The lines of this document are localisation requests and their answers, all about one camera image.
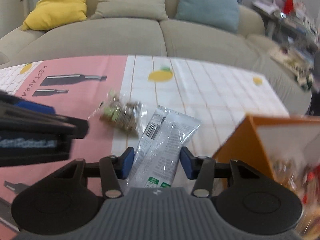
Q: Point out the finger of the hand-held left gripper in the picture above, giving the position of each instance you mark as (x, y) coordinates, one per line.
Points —
(50, 125)
(32, 106)

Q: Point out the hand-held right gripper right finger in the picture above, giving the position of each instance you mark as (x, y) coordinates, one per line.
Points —
(186, 162)

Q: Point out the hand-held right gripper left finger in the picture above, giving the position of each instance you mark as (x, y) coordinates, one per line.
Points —
(127, 162)

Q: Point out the white grey snack bar packet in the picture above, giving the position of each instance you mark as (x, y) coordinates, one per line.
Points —
(162, 142)

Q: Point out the clear packet of mixed nuts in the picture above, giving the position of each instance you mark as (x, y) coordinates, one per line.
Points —
(120, 115)

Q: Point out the orange edged cardboard box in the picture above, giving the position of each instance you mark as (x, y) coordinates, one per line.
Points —
(240, 145)

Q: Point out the pink and white printed tablecloth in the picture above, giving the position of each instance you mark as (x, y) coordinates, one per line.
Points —
(200, 90)

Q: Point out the beige fabric sofa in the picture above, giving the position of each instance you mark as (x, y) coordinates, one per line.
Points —
(100, 40)

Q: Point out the white door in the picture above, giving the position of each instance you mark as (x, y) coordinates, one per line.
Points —
(12, 12)

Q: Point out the yellow pillow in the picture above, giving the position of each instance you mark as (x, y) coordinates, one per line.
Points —
(60, 10)

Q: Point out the beige pillow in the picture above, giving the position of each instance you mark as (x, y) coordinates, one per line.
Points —
(130, 0)

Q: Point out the light blue pillow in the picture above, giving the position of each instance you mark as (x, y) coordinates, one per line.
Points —
(207, 7)

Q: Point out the grey rounded object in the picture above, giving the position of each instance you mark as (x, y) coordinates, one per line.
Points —
(317, 67)

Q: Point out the cluttered side table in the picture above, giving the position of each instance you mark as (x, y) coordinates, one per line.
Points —
(287, 25)

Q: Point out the red paper bag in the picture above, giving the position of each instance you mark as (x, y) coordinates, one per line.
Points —
(288, 3)

